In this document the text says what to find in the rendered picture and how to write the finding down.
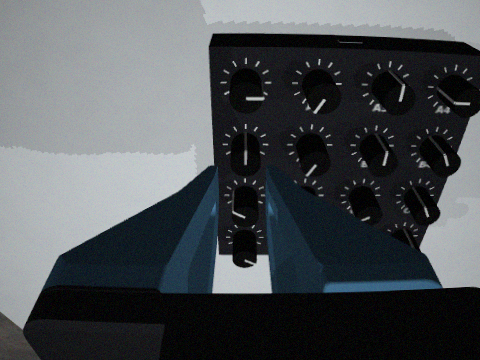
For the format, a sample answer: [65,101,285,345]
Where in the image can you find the black knob box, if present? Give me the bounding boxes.
[209,33,480,268]

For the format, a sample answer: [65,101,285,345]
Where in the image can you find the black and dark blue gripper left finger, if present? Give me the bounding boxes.
[41,165,219,293]

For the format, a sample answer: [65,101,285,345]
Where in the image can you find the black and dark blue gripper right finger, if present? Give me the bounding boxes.
[265,165,443,293]

